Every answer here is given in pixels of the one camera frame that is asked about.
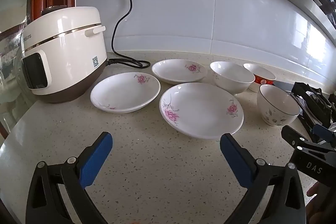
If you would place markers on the white rice cooker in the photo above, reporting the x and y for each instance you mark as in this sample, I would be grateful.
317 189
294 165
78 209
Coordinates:
68 56

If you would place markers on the glass door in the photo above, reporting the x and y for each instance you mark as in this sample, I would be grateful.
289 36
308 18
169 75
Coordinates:
10 69

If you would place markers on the plain white bowl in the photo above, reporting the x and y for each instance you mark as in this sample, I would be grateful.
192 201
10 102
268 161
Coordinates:
231 82

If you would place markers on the small white floral plate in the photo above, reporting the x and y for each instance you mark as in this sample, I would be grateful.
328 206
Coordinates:
123 94
176 71

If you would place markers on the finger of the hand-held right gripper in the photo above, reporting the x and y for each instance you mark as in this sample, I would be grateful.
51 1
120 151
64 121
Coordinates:
321 132
295 136

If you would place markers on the red banded white bowl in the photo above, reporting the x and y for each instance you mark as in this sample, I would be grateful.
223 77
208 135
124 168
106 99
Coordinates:
262 79

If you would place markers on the large white floral plate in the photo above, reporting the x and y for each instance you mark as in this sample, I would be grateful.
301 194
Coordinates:
202 111

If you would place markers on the black gas stove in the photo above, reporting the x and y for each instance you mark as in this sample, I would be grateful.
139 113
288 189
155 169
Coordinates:
312 106

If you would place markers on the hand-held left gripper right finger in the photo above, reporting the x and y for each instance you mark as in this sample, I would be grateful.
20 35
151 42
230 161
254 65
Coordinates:
236 161

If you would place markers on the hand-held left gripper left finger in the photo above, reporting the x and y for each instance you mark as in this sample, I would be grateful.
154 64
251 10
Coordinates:
95 158

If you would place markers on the person's right hand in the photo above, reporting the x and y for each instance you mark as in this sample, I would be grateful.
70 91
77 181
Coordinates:
313 191

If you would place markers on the dark rimmed floral bowl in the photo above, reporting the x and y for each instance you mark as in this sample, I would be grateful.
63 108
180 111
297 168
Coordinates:
275 113

